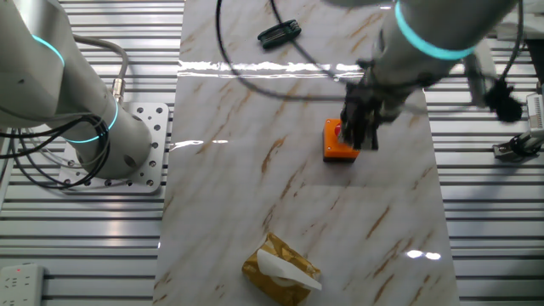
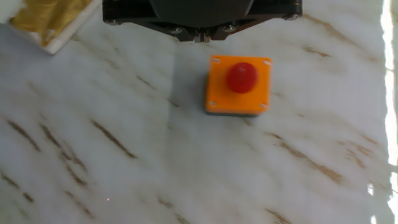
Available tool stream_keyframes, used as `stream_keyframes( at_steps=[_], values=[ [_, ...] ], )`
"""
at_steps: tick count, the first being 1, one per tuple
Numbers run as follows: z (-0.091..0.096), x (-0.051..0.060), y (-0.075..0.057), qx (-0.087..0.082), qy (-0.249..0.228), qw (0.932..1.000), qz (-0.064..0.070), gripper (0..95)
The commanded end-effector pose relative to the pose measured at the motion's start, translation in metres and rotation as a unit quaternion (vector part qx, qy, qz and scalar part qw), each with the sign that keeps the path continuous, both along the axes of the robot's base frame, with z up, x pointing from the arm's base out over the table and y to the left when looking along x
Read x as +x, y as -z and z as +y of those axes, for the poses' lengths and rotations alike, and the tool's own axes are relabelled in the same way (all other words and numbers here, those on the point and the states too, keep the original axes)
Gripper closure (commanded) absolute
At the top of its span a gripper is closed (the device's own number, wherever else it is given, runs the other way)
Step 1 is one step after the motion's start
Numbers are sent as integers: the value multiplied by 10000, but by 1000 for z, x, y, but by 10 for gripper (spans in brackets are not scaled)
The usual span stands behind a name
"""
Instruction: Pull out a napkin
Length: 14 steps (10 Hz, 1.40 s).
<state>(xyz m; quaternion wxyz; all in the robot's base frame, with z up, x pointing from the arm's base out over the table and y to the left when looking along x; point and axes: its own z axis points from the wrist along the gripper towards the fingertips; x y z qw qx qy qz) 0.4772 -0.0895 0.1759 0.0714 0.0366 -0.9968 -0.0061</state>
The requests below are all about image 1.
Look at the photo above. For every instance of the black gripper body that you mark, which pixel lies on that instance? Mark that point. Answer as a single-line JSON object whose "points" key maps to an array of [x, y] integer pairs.
{"points": [[382, 95]]}

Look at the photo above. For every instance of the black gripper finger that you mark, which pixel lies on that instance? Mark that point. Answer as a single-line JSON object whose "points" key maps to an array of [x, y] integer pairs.
{"points": [[369, 134], [350, 127]]}

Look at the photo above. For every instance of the white napkin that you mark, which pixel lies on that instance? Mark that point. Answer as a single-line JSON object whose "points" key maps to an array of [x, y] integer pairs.
{"points": [[276, 265]]}

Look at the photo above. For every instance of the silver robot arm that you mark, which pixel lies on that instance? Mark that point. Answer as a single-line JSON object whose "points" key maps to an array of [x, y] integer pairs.
{"points": [[38, 85]]}

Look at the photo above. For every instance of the orange box with red button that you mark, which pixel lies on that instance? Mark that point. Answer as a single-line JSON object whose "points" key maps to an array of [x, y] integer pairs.
{"points": [[333, 146]]}

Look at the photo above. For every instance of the white ribbed device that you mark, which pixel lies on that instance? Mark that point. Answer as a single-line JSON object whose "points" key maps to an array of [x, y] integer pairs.
{"points": [[536, 110]]}

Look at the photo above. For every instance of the white crumpled cloth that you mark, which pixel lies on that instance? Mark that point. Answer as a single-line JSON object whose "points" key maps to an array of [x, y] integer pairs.
{"points": [[525, 21]]}

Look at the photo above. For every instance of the gold tissue pack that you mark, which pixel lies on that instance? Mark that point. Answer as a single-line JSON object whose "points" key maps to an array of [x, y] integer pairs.
{"points": [[263, 272]]}

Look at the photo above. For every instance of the metal robot mounting plate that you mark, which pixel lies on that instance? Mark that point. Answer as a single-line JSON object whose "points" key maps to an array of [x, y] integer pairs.
{"points": [[149, 117]]}

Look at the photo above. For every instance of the white power strip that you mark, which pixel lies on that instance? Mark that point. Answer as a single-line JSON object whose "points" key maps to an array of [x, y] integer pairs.
{"points": [[21, 285]]}

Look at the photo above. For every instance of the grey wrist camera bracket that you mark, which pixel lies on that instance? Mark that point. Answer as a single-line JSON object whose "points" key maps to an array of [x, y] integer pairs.
{"points": [[480, 72]]}

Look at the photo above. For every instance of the black camera clamp stand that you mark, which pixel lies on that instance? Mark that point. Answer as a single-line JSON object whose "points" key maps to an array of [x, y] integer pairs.
{"points": [[516, 146]]}

